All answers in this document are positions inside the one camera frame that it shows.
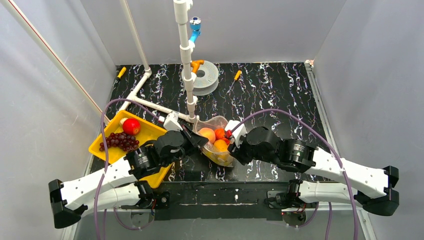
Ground toy peach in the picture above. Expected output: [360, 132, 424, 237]
[198, 127, 216, 144]

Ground clear polka dot zip bag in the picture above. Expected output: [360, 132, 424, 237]
[193, 115, 235, 167]

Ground toy orange fruit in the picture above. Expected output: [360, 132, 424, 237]
[212, 139, 229, 153]

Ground orange toy pumpkin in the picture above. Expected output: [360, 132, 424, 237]
[214, 128, 226, 140]

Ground yellow toy mango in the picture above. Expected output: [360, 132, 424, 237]
[203, 150, 234, 168]

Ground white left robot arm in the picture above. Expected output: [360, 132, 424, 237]
[48, 126, 209, 229]

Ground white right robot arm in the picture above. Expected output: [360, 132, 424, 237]
[224, 126, 400, 217]

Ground purple toy grapes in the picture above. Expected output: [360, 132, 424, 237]
[105, 132, 140, 153]

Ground yellow plastic tray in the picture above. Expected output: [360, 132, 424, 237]
[88, 110, 174, 189]

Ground red toy apple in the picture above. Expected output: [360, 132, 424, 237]
[121, 118, 141, 136]

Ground grey filament spool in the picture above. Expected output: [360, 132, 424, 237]
[192, 60, 220, 97]

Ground yellow screwdriver right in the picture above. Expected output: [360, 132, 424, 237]
[228, 70, 242, 93]

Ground white pvc pipe stand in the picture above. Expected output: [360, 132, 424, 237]
[119, 0, 198, 123]

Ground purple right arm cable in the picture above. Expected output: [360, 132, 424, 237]
[225, 108, 360, 240]

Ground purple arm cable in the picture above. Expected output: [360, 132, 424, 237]
[225, 108, 360, 240]
[93, 98, 165, 240]

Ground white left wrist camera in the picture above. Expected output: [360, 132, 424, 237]
[163, 111, 183, 131]

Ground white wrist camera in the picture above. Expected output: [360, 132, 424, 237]
[163, 111, 183, 131]
[224, 120, 248, 147]

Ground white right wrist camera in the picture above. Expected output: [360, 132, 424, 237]
[224, 120, 248, 147]

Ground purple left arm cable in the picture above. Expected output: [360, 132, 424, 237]
[93, 98, 165, 240]

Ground orange clamp handle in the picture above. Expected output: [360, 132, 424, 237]
[190, 59, 205, 74]

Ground blue overhead camera mount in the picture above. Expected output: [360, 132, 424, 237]
[189, 16, 202, 43]

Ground aluminium frame rail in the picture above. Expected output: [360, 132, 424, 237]
[61, 61, 379, 240]

